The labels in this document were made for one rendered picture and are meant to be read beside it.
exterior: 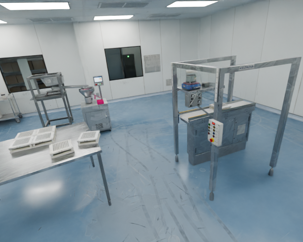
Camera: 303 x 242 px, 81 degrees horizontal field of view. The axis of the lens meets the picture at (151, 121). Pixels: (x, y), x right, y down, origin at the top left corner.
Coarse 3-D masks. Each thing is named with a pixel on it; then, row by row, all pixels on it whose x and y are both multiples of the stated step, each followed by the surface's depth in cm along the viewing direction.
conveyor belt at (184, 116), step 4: (228, 104) 316; (232, 104) 314; (236, 104) 313; (240, 104) 311; (244, 104) 310; (192, 112) 292; (196, 112) 291; (200, 112) 290; (204, 112) 288; (208, 112) 287; (180, 116) 285; (184, 116) 280; (188, 116) 279; (192, 116) 277; (204, 116) 275; (188, 120) 266
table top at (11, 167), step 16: (64, 128) 278; (80, 128) 273; (0, 144) 244; (96, 144) 223; (0, 160) 205; (16, 160) 202; (32, 160) 199; (48, 160) 197; (64, 160) 194; (0, 176) 177; (16, 176) 175
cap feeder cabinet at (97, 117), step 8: (88, 104) 439; (96, 104) 434; (104, 104) 434; (88, 112) 428; (96, 112) 434; (104, 112) 441; (88, 120) 434; (96, 120) 441; (104, 120) 448; (96, 128) 448; (104, 128) 455
